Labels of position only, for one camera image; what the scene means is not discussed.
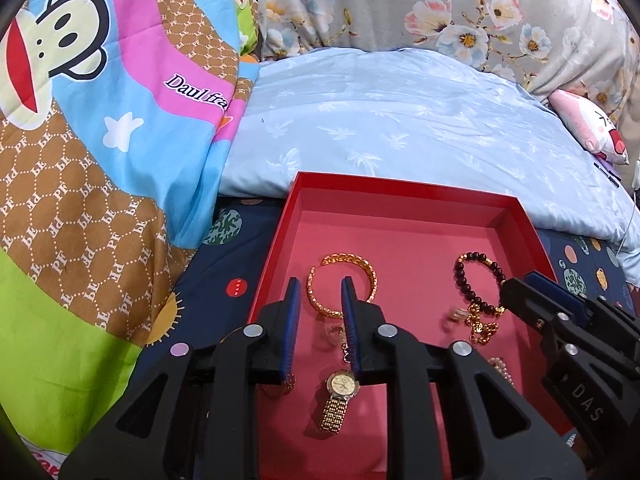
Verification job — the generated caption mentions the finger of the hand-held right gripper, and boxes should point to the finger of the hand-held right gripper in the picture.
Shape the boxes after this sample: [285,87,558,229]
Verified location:
[524,270,640,359]
[500,277,640,396]

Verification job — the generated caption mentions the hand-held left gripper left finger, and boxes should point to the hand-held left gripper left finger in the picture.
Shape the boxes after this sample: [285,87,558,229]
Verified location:
[59,277,301,480]

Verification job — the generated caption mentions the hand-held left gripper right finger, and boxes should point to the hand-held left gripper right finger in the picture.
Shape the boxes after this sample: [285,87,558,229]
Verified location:
[341,276,586,480]

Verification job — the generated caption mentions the gold chain necklace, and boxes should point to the gold chain necklace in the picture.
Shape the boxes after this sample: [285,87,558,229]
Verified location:
[467,300,501,348]

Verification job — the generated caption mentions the gold wristwatch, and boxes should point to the gold wristwatch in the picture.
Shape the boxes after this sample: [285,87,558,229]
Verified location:
[318,327,362,433]

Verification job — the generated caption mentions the red cardboard box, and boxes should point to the red cardboard box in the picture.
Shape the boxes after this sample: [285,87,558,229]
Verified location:
[248,171,576,480]

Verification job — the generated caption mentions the thin gold hoop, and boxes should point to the thin gold hoop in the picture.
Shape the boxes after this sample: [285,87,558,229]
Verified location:
[260,376,297,399]

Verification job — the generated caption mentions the gold bangle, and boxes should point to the gold bangle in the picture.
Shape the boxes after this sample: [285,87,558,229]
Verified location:
[306,254,377,320]

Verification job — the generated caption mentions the purple black striped item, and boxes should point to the purple black striped item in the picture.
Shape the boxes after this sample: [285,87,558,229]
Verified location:
[594,159,622,187]

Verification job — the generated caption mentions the pink plush toy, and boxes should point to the pink plush toy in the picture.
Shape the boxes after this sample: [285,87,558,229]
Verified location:
[550,89,631,166]

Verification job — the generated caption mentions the light blue blanket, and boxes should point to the light blue blanket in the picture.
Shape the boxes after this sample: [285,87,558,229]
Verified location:
[220,46,640,256]

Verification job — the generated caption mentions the monkey print quilt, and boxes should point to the monkey print quilt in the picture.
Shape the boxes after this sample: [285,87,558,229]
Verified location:
[0,0,261,471]

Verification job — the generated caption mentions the grey floral pillow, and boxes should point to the grey floral pillow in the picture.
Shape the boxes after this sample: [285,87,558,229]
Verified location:
[255,0,640,111]

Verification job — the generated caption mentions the pearl bracelet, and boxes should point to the pearl bracelet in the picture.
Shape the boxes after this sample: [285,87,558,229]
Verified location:
[487,356,518,391]

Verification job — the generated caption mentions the dark bead bracelet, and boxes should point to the dark bead bracelet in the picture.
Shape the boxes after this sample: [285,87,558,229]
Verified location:
[454,251,508,318]

